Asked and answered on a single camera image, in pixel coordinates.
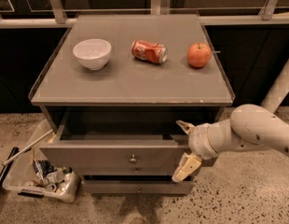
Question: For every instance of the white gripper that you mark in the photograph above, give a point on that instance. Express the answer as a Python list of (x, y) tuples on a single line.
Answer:
[(199, 141)]

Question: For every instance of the grey top drawer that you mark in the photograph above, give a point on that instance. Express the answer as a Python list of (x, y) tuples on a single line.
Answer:
[(123, 141)]

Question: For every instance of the grey drawer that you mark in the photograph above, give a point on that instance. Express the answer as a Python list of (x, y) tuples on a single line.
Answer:
[(123, 141), (133, 187)]

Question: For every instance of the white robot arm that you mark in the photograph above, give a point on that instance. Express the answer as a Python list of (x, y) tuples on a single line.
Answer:
[(249, 127)]

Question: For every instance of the grey drawer cabinet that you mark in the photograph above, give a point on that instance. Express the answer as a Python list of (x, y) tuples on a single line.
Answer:
[(127, 81)]

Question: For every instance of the grey bottom drawer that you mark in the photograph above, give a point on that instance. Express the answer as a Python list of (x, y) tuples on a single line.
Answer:
[(133, 187)]

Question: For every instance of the red apple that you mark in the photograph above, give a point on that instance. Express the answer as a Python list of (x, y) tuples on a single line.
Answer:
[(198, 55)]

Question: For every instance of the red soda can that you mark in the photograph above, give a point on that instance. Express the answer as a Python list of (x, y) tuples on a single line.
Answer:
[(149, 51)]

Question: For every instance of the white ceramic bowl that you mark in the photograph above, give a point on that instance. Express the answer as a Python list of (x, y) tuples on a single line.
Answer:
[(93, 53)]

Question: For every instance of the crushed silver can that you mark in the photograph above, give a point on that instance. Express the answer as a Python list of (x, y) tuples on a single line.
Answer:
[(55, 177)]

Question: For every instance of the metal rod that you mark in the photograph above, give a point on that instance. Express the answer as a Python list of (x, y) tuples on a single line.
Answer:
[(14, 157)]

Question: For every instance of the crumpled snack bag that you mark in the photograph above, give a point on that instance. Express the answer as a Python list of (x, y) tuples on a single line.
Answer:
[(43, 168)]

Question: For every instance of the clear plastic trash bin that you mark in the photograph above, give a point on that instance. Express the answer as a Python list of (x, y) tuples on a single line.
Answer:
[(22, 178)]

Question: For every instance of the black flat bar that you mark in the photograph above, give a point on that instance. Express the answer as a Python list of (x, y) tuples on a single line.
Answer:
[(6, 167)]

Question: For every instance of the metal railing frame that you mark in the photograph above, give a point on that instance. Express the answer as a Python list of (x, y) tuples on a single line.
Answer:
[(64, 13)]

